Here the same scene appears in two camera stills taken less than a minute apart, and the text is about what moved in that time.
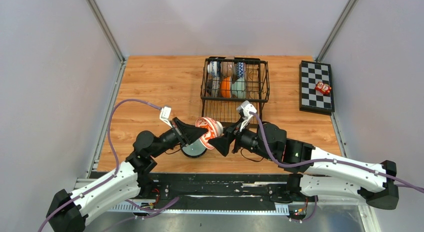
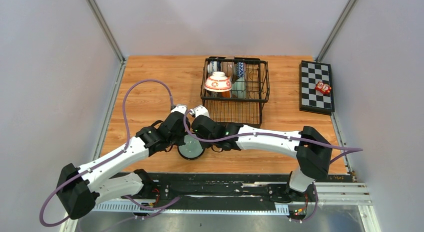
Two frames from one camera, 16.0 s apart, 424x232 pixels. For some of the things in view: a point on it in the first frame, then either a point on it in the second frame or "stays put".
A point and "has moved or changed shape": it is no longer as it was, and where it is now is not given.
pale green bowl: (238, 88) stays put
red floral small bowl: (215, 128) has moved or changed shape
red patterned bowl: (241, 70) stays put
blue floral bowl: (214, 68) stays put
